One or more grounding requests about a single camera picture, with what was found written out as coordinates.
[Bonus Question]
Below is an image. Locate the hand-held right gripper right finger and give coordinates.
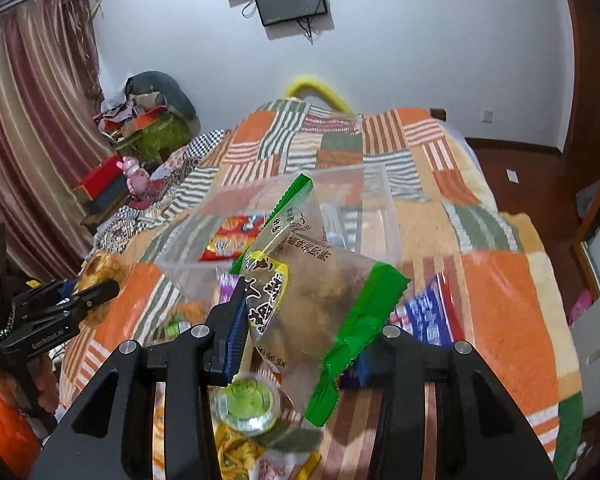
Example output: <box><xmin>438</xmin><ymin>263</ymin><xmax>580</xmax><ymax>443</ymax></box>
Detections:
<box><xmin>337</xmin><ymin>325</ymin><xmax>561</xmax><ymax>480</ymax></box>

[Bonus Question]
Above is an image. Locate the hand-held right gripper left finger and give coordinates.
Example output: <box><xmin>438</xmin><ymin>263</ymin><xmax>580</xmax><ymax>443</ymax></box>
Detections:
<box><xmin>30</xmin><ymin>272</ymin><xmax>253</xmax><ymax>480</ymax></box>

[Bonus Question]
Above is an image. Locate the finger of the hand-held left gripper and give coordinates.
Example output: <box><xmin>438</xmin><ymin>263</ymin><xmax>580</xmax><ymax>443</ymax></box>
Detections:
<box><xmin>25</xmin><ymin>278</ymin><xmax>81</xmax><ymax>307</ymax></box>
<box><xmin>55</xmin><ymin>279</ymin><xmax>122</xmax><ymax>322</ymax></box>

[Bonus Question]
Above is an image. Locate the brown fried snack packet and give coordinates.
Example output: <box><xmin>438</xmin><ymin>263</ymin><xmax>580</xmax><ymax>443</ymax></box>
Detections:
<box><xmin>77</xmin><ymin>251</ymin><xmax>133</xmax><ymax>323</ymax></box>

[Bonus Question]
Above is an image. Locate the clear green-edged snack packet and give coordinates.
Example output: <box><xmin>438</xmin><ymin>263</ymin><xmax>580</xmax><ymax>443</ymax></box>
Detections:
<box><xmin>229</xmin><ymin>174</ymin><xmax>412</xmax><ymax>427</ymax></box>

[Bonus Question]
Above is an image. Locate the clear plastic storage box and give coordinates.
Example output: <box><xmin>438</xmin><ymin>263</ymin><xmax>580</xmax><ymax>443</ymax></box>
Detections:
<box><xmin>154</xmin><ymin>164</ymin><xmax>403</xmax><ymax>356</ymax></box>

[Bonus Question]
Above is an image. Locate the person's left forearm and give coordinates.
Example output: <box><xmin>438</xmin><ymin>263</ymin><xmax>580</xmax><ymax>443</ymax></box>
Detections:
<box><xmin>0</xmin><ymin>360</ymin><xmax>63</xmax><ymax>478</ymax></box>

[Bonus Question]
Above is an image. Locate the purple snack packet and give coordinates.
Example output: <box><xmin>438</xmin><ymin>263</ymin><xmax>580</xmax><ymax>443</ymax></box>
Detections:
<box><xmin>217</xmin><ymin>272</ymin><xmax>241</xmax><ymax>303</ymax></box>

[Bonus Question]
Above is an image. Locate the green and orange snack packet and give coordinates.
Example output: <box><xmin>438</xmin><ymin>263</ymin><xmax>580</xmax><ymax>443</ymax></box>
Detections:
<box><xmin>162</xmin><ymin>302</ymin><xmax>208</xmax><ymax>343</ymax></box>

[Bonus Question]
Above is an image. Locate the green jelly cup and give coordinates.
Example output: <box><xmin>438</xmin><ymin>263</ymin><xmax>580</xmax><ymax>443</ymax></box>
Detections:
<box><xmin>209</xmin><ymin>374</ymin><xmax>282</xmax><ymax>436</ymax></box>

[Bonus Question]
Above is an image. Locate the blue and white snack packet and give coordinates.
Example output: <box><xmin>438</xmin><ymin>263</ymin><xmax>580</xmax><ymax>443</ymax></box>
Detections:
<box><xmin>387</xmin><ymin>272</ymin><xmax>467</xmax><ymax>347</ymax></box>

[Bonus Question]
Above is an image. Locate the red snack packet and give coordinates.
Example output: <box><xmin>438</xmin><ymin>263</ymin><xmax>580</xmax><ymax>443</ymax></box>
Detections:
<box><xmin>199</xmin><ymin>214</ymin><xmax>268</xmax><ymax>262</ymax></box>

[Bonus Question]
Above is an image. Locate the red box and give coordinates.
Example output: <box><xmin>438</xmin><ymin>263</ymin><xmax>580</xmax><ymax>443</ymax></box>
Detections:
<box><xmin>74</xmin><ymin>154</ymin><xmax>127</xmax><ymax>215</ymax></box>

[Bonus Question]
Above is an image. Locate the pink plush toy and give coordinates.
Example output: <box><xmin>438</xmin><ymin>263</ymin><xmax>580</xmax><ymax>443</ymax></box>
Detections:
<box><xmin>121</xmin><ymin>156</ymin><xmax>156</xmax><ymax>198</ymax></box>

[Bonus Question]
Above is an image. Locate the yellow snack packet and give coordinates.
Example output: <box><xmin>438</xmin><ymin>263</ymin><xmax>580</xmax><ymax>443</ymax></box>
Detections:
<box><xmin>214</xmin><ymin>422</ymin><xmax>323</xmax><ymax>480</ymax></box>

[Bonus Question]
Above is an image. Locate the striped patchwork blanket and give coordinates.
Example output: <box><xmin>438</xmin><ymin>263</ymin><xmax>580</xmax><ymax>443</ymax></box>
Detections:
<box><xmin>55</xmin><ymin>95</ymin><xmax>587</xmax><ymax>480</ymax></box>

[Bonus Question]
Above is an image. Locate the striped red curtain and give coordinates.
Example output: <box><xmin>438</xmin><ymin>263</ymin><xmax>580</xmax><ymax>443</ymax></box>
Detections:
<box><xmin>0</xmin><ymin>0</ymin><xmax>118</xmax><ymax>283</ymax></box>

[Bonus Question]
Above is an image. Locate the green patterned box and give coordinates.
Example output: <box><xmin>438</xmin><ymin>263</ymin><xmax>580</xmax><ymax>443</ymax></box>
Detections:
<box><xmin>116</xmin><ymin>114</ymin><xmax>193</xmax><ymax>167</ymax></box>

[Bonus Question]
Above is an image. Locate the pile of clothes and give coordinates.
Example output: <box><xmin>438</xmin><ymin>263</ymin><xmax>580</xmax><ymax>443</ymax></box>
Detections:
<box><xmin>92</xmin><ymin>77</ymin><xmax>173</xmax><ymax>143</ymax></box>

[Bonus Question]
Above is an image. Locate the pink cloth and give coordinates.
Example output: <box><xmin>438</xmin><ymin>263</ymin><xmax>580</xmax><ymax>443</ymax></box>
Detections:
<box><xmin>567</xmin><ymin>287</ymin><xmax>595</xmax><ymax>328</ymax></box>

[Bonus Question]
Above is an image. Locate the white cabinet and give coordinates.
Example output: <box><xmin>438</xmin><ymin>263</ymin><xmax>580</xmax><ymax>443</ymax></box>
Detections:
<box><xmin>567</xmin><ymin>237</ymin><xmax>600</xmax><ymax>413</ymax></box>

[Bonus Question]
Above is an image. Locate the yellow curved tube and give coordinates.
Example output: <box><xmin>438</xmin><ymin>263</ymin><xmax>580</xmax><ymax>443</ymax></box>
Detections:
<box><xmin>284</xmin><ymin>76</ymin><xmax>357</xmax><ymax>115</ymax></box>

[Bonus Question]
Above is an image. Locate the small black screen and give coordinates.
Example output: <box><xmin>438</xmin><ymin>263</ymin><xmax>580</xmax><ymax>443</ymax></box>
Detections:
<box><xmin>251</xmin><ymin>0</ymin><xmax>329</xmax><ymax>28</ymax></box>

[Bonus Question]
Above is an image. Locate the wooden door frame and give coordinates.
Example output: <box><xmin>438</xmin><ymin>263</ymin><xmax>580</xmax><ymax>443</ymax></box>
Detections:
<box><xmin>555</xmin><ymin>0</ymin><xmax>600</xmax><ymax>261</ymax></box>

